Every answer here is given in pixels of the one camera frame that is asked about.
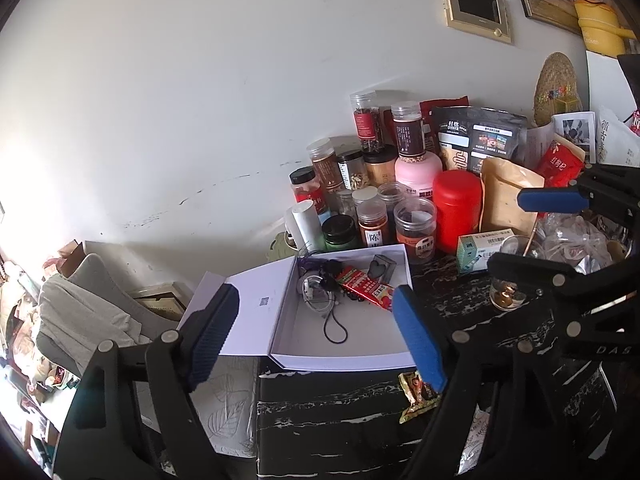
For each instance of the green snack packet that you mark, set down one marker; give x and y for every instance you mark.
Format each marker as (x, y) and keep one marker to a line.
(417, 395)

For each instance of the grey cloth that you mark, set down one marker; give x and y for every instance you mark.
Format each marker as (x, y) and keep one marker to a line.
(85, 320)

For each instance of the tall jar red label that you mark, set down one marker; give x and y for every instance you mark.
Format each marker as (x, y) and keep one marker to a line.
(367, 122)

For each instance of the dark green glass jar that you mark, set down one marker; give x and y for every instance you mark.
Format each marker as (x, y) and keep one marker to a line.
(341, 235)

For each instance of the black lid nut jar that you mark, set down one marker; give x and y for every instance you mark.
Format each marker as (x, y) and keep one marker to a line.
(352, 170)

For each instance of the clear glass cup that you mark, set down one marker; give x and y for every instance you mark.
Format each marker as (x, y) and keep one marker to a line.
(507, 290)

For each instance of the pale green ceramic pot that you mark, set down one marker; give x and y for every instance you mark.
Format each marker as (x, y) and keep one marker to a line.
(285, 247)

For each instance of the white green medicine box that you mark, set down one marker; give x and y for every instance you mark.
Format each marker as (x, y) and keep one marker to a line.
(482, 255)

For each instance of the pink jar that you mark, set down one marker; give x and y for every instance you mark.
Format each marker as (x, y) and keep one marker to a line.
(417, 175)

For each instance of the white gift box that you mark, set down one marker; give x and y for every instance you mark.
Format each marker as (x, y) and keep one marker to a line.
(370, 330)

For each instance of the clear jar dark label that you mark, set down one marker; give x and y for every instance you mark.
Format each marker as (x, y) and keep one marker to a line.
(415, 232)

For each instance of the white printed packet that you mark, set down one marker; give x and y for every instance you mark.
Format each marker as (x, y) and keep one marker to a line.
(475, 435)

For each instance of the white cylinder bottle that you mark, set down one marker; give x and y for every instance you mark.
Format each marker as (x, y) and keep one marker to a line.
(306, 225)

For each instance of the woven straw fan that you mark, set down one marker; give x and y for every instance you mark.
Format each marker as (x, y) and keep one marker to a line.
(555, 80)

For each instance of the orange label spice jar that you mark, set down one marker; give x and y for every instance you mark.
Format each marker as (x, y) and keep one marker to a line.
(372, 227)

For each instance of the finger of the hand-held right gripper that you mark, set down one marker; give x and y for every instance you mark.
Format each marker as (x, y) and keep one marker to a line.
(550, 199)
(525, 270)

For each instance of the kraft paper pouch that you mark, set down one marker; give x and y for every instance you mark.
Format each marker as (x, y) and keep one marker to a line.
(507, 200)

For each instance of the red canister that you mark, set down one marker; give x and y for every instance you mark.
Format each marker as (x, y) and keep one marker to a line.
(457, 210)

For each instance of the black pouch orange graphic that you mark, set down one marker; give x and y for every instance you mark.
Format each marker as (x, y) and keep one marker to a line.
(452, 135)

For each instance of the wall intercom panel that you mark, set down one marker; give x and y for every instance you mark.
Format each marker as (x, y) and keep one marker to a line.
(475, 7)

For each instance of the grey leaf-pattern chair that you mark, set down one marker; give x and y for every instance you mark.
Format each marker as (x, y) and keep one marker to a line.
(225, 410)

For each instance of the clear plastic bag of nuts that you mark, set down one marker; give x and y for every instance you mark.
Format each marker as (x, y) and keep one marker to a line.
(575, 240)

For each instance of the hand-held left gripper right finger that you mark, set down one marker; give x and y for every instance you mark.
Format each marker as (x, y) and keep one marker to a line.
(417, 335)

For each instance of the white printed bag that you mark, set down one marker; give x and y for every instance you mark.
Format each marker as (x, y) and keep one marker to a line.
(617, 135)

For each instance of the brown spice jar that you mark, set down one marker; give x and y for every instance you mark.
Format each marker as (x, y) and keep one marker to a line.
(325, 165)

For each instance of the red goji bag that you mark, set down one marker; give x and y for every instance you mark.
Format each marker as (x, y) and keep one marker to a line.
(560, 162)

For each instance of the red label plastic jar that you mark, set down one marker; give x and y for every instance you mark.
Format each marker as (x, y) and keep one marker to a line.
(306, 192)

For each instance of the white photo card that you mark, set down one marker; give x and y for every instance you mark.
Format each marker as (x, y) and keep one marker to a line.
(575, 132)

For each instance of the wooden frame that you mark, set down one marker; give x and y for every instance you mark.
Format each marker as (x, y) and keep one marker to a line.
(160, 300)

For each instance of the small clear plastic jar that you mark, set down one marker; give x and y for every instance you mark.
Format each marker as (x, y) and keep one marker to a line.
(391, 192)
(365, 195)

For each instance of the tall jar dark label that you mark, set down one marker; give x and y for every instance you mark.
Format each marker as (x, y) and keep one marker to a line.
(407, 130)

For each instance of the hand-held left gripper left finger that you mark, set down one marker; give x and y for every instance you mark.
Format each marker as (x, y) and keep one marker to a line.
(215, 330)

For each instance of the black printed food bag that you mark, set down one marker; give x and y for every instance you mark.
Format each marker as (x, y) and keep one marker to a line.
(500, 132)

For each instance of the red snack packet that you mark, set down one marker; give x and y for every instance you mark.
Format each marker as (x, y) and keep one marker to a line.
(365, 287)

